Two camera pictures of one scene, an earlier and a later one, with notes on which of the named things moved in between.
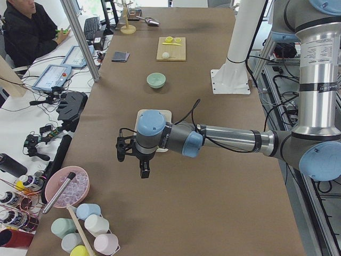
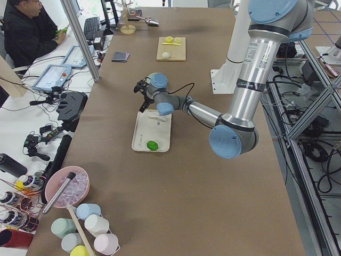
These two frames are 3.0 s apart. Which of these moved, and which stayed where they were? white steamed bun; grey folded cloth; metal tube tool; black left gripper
Moved: black left gripper
Stayed: grey folded cloth; white steamed bun; metal tube tool
